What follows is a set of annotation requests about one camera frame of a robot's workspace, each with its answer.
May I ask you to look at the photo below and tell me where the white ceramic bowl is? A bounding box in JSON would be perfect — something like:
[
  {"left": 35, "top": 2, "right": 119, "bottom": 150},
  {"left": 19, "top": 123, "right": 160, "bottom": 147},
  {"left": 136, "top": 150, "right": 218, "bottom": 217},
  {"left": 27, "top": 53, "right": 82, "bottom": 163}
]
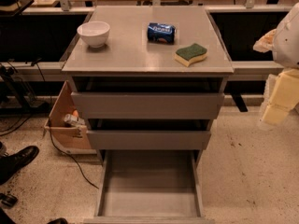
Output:
[{"left": 77, "top": 21, "right": 110, "bottom": 48}]

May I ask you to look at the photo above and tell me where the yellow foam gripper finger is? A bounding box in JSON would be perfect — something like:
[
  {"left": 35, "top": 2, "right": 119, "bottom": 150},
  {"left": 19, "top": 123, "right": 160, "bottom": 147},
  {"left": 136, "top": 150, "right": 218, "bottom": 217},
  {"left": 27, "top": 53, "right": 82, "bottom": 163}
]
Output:
[
  {"left": 253, "top": 29, "right": 276, "bottom": 53},
  {"left": 258, "top": 69, "right": 299, "bottom": 130}
]

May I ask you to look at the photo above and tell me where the grey drawer cabinet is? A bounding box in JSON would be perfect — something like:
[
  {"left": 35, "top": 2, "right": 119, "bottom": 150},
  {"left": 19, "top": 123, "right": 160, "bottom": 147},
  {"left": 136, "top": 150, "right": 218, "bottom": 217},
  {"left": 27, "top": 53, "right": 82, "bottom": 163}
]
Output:
[{"left": 61, "top": 5, "right": 235, "bottom": 224}]

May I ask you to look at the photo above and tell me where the black caster wheel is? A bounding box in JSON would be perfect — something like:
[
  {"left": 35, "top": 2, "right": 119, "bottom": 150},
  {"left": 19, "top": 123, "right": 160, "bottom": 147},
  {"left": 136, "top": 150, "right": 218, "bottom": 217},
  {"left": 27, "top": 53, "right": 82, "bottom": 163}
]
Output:
[{"left": 0, "top": 193, "right": 18, "bottom": 208}]

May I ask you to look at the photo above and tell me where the yellow green sponge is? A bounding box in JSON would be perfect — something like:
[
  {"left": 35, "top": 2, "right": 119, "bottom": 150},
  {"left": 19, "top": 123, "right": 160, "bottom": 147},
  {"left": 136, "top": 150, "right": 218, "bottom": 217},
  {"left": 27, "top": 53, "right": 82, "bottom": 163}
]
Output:
[{"left": 175, "top": 43, "right": 207, "bottom": 67}]

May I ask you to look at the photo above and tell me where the grey middle drawer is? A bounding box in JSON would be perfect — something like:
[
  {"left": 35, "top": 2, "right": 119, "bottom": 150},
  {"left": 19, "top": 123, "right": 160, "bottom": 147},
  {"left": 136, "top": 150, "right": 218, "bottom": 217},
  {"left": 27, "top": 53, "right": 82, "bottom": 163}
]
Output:
[{"left": 87, "top": 119, "right": 211, "bottom": 150}]

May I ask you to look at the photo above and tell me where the silver can in box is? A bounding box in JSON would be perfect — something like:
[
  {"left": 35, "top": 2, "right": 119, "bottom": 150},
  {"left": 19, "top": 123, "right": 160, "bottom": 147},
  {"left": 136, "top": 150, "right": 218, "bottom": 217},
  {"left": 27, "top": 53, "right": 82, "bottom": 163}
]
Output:
[{"left": 64, "top": 114, "right": 85, "bottom": 126}]

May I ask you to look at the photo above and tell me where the grey open bottom drawer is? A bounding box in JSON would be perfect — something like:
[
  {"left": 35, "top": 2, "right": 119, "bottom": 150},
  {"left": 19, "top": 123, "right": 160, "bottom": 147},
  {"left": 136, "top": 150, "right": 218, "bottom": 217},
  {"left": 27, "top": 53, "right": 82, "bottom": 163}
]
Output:
[{"left": 83, "top": 150, "right": 215, "bottom": 224}]

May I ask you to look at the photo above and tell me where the cardboard box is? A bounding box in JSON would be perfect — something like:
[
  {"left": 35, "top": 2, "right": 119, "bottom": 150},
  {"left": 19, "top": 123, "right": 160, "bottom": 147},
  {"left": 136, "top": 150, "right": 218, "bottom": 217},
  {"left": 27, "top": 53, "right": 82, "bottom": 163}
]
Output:
[{"left": 45, "top": 81, "right": 95, "bottom": 155}]

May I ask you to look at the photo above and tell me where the black leather shoe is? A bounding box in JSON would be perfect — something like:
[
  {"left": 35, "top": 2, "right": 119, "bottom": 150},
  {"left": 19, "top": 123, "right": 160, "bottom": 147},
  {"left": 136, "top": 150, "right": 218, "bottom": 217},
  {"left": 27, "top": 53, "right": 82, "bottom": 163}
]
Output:
[{"left": 0, "top": 146, "right": 39, "bottom": 185}]

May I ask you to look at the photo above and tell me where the grey top drawer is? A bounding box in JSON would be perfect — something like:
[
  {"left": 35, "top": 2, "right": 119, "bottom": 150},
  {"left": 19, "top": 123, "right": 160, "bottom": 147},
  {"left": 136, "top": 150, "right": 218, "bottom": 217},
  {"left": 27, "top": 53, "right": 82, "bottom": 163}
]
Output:
[{"left": 72, "top": 76, "right": 226, "bottom": 119}]

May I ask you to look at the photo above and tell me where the black floor cable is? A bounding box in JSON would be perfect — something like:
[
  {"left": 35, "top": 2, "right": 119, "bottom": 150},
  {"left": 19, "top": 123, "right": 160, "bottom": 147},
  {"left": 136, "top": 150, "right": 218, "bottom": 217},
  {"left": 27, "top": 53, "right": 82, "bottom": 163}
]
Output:
[{"left": 30, "top": 58, "right": 100, "bottom": 190}]

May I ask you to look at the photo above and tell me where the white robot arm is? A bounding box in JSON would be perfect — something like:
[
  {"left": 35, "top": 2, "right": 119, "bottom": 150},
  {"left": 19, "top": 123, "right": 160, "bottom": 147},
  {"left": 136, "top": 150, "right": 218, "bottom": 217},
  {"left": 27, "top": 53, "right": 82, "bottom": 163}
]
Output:
[{"left": 253, "top": 3, "right": 299, "bottom": 130}]

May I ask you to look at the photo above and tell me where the blue snack bag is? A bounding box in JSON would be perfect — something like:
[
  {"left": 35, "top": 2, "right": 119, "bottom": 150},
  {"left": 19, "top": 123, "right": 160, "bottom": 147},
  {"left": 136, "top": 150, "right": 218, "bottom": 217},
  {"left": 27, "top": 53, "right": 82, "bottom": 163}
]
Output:
[{"left": 147, "top": 22, "right": 176, "bottom": 44}]

